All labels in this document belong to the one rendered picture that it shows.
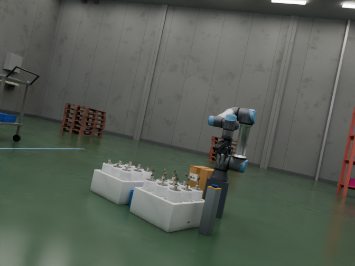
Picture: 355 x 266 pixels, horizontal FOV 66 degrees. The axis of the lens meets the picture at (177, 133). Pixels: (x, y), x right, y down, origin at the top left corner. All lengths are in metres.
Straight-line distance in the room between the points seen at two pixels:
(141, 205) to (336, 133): 10.92
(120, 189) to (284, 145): 10.24
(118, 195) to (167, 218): 0.53
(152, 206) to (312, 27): 11.89
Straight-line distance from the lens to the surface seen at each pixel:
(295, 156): 12.00
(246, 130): 2.32
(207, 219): 1.89
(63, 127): 9.29
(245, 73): 12.29
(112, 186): 2.22
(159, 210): 1.84
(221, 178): 2.36
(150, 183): 1.95
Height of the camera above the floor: 0.61
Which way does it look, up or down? level
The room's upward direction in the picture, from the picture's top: 12 degrees clockwise
